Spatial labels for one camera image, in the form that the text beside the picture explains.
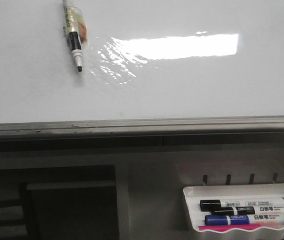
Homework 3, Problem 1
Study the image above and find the white plastic marker tray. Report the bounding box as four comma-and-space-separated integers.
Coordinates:
183, 183, 284, 240

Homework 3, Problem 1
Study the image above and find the taped black whiteboard marker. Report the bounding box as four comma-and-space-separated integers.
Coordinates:
62, 0, 87, 73

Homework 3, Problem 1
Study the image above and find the black capped marker middle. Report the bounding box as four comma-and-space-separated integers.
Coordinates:
211, 205, 284, 216

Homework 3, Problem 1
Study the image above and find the blue capped whiteboard marker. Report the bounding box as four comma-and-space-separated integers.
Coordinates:
205, 213, 284, 226

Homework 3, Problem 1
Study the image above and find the black capped marker top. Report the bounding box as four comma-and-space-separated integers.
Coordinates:
199, 196, 284, 212

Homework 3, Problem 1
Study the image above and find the black capped marker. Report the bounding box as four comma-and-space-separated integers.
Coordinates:
211, 205, 284, 216
199, 196, 284, 212

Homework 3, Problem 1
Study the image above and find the white whiteboard with grey frame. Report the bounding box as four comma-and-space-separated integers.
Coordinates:
0, 0, 284, 140

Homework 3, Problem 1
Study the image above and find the pink eraser strip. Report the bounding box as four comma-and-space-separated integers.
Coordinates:
197, 223, 261, 232

